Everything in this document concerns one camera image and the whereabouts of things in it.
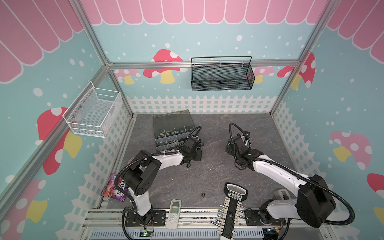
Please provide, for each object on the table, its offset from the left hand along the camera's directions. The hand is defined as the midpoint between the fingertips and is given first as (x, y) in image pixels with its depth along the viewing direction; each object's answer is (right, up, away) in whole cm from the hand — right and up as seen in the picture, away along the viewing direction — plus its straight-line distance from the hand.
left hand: (199, 156), depth 95 cm
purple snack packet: (-49, -16, -13) cm, 53 cm away
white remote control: (-13, -24, -18) cm, 32 cm away
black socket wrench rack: (+16, -25, -20) cm, 36 cm away
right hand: (+20, +7, -8) cm, 23 cm away
